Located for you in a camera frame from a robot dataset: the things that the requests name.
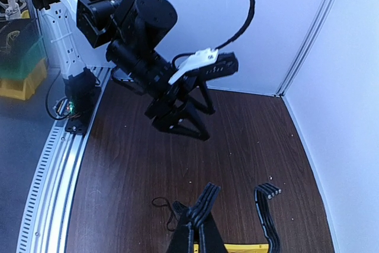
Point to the aluminium front rail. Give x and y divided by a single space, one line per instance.
46 216

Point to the yellow bin left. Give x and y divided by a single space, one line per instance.
231 248

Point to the left aluminium corner post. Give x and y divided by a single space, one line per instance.
305 46

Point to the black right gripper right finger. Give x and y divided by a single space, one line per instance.
210 239

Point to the stacked background bins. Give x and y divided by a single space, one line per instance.
23 58

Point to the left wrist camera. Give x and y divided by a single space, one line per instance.
207 64

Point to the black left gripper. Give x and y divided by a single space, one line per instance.
173 110

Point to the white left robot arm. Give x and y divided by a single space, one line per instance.
131 30

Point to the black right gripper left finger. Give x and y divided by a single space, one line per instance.
183 238

